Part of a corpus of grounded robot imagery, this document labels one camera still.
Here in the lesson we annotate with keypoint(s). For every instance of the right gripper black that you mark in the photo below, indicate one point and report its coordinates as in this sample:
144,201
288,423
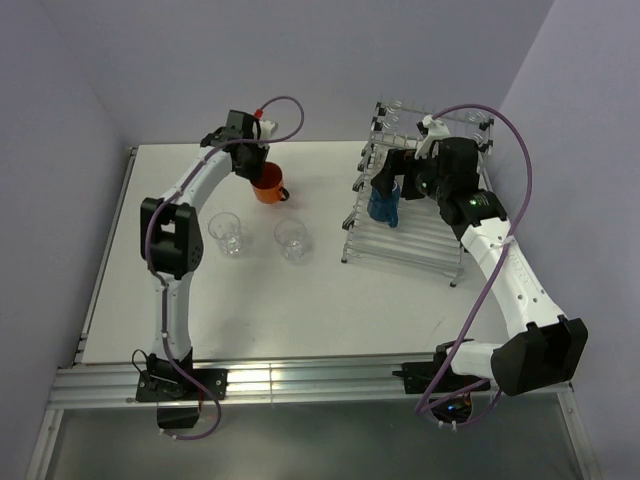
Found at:
397,161

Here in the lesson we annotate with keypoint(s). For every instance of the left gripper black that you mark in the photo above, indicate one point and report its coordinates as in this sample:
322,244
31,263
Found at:
256,173

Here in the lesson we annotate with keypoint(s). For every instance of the orange plastic mug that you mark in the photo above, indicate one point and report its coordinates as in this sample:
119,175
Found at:
270,189

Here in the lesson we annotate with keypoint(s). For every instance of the dark blue cup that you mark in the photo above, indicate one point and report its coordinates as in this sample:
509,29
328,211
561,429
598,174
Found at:
382,209

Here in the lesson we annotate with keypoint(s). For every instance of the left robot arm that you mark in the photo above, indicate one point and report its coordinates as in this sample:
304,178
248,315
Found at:
171,238

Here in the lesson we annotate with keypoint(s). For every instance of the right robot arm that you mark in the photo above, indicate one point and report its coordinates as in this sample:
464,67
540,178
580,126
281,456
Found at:
544,346

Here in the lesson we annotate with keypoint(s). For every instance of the clear glass left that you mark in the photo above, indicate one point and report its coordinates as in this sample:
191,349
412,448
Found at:
225,229

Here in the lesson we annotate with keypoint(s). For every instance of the clear glass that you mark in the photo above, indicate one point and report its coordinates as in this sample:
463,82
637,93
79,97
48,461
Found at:
225,229
290,235

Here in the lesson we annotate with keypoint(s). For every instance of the clear glass right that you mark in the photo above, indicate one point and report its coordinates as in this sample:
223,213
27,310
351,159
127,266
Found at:
290,235

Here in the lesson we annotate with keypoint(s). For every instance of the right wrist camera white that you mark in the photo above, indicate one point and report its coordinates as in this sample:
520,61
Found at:
430,130

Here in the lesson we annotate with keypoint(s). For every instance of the metal wire dish rack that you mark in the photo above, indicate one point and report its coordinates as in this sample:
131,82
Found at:
421,239

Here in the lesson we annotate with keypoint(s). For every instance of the aluminium mounting rail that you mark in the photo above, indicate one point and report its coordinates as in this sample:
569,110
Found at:
265,381

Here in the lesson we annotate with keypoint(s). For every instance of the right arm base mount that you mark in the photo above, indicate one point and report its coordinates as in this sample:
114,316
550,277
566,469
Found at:
417,376

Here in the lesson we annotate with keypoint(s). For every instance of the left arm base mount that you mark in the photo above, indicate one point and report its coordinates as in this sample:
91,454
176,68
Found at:
179,400

